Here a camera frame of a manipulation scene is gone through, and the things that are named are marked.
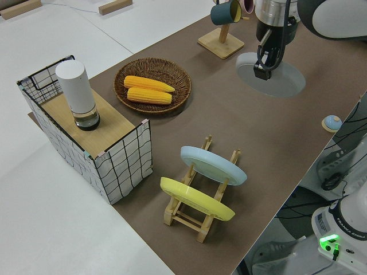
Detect wire grid wooden shelf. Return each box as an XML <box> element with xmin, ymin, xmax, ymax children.
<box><xmin>16</xmin><ymin>54</ymin><xmax>153</xmax><ymax>206</ymax></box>

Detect brown table mat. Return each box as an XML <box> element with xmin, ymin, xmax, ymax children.
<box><xmin>27</xmin><ymin>13</ymin><xmax>367</xmax><ymax>275</ymax></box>

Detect light blue plate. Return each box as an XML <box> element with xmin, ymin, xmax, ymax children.
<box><xmin>180</xmin><ymin>146</ymin><xmax>248</xmax><ymax>187</ymax></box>

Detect dark blue mug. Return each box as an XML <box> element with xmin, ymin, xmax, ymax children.
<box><xmin>210</xmin><ymin>0</ymin><xmax>241</xmax><ymax>26</ymax></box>

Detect wooden block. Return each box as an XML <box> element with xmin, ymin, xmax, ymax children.
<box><xmin>98</xmin><ymin>0</ymin><xmax>133</xmax><ymax>15</ymax></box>
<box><xmin>0</xmin><ymin>2</ymin><xmax>38</xmax><ymax>20</ymax></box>

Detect yellow plate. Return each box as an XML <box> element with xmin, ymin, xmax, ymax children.
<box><xmin>159</xmin><ymin>176</ymin><xmax>236</xmax><ymax>222</ymax></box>

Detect gray plate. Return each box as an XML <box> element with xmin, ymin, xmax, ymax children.
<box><xmin>235</xmin><ymin>52</ymin><xmax>306</xmax><ymax>98</ymax></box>

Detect blue call bell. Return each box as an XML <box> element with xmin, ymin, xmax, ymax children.
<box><xmin>321</xmin><ymin>115</ymin><xmax>342</xmax><ymax>133</ymax></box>

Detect wooden plate rack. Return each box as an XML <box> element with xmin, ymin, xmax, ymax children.
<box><xmin>163</xmin><ymin>135</ymin><xmax>242</xmax><ymax>243</ymax></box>

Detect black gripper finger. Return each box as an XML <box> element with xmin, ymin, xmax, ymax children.
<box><xmin>266</xmin><ymin>47</ymin><xmax>284</xmax><ymax>72</ymax></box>
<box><xmin>253</xmin><ymin>28</ymin><xmax>272</xmax><ymax>80</ymax></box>

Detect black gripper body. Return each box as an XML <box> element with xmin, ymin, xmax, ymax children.
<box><xmin>256</xmin><ymin>19</ymin><xmax>298</xmax><ymax>49</ymax></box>

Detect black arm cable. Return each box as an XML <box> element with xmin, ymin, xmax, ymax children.
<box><xmin>281</xmin><ymin>0</ymin><xmax>291</xmax><ymax>54</ymax></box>

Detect yellow corn cob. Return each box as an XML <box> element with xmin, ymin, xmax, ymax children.
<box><xmin>127</xmin><ymin>87</ymin><xmax>173</xmax><ymax>105</ymax></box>
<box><xmin>123</xmin><ymin>75</ymin><xmax>176</xmax><ymax>93</ymax></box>

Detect brown wicker basket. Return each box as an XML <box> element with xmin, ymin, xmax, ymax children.
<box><xmin>114</xmin><ymin>57</ymin><xmax>192</xmax><ymax>115</ymax></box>

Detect white cylinder grinder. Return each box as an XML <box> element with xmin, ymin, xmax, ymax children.
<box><xmin>55</xmin><ymin>62</ymin><xmax>101</xmax><ymax>132</ymax></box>

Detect wooden mug tree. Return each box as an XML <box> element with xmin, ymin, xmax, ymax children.
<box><xmin>197</xmin><ymin>0</ymin><xmax>245</xmax><ymax>60</ymax></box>

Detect black base cables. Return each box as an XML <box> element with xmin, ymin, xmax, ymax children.
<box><xmin>315</xmin><ymin>114</ymin><xmax>367</xmax><ymax>218</ymax></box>

